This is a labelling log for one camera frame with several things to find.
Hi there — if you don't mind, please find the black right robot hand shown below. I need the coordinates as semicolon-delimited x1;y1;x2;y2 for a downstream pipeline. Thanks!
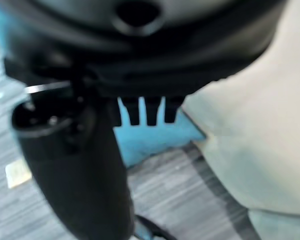
0;0;295;240

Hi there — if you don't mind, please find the pale beige sofa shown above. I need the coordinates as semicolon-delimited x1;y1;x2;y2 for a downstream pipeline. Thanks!
181;0;300;240

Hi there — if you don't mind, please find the pale floor sticker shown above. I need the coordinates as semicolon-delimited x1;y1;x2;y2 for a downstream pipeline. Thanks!
4;161;33;190

